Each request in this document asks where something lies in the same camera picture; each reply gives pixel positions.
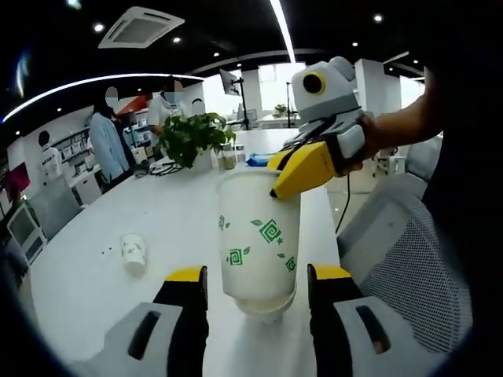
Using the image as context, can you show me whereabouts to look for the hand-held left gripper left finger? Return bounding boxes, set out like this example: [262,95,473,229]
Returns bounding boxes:
[101,265,211,377]

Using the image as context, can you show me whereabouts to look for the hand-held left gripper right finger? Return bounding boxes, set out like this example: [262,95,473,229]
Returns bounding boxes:
[306,263,424,377]

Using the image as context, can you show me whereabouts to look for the green-print paper cup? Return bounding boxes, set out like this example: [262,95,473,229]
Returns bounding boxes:
[119,232,148,276]
[217,168,303,304]

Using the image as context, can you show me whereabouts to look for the person's right hand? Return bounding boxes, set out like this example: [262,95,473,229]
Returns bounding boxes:
[345,113,394,174]

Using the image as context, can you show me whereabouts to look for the blue packet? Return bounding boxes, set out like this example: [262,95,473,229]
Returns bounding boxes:
[245,152,276,168]

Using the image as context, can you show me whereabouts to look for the curved ceiling light strip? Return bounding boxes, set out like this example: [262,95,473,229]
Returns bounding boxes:
[2,73,205,121]
[270,0,298,64]

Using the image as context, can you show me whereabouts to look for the monitor on black stand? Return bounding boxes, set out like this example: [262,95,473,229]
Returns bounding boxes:
[218,68,255,130]

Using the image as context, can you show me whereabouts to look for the grey mesh office chair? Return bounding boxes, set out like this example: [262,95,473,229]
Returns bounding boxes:
[336,172,475,354]

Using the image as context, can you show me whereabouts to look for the green potted plant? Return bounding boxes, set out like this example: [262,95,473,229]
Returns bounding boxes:
[155,112,237,174]

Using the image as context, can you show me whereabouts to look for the person's dark shirt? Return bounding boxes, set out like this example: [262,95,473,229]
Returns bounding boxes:
[422,66,503,315]

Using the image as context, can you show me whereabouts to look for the white cabinet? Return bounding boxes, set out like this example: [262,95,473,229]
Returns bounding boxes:
[70,168,103,205]

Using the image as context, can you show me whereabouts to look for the grey fabric chair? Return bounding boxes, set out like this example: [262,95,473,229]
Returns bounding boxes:
[29,176,83,240]

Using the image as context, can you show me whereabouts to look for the white office chair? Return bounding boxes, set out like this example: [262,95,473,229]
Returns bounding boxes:
[6,202,47,264]

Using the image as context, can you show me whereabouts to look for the ceiling air conditioner vent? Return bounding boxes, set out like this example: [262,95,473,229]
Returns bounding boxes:
[97,6,185,49]

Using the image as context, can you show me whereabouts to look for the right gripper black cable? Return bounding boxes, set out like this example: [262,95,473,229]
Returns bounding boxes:
[336,174,353,236]

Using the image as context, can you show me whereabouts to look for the black cables bundle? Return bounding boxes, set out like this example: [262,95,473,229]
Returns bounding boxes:
[135,160,178,178]

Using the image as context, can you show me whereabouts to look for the white wall shelves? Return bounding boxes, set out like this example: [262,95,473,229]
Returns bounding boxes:
[53,125,95,166]

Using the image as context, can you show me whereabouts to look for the pink wall screen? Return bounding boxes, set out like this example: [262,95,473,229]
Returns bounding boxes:
[3,163,31,193]

